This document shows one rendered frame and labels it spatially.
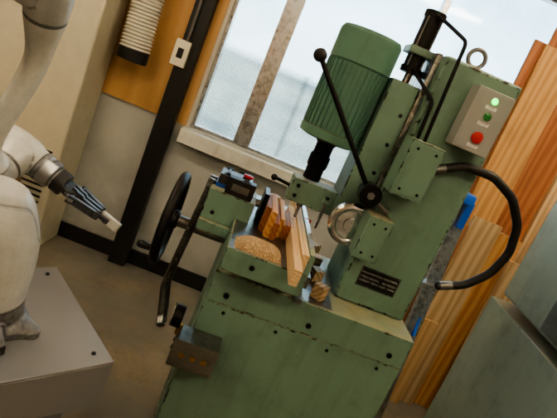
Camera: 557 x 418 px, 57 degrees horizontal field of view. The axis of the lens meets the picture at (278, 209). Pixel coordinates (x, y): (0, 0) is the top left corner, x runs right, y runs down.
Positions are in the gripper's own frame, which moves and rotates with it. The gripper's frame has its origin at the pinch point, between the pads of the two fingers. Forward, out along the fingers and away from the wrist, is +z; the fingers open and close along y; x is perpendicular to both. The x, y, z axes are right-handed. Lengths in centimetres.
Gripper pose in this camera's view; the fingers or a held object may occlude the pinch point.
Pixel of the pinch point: (109, 221)
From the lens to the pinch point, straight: 166.9
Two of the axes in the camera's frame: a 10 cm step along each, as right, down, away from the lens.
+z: 7.4, 6.5, 1.9
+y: -0.1, -2.7, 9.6
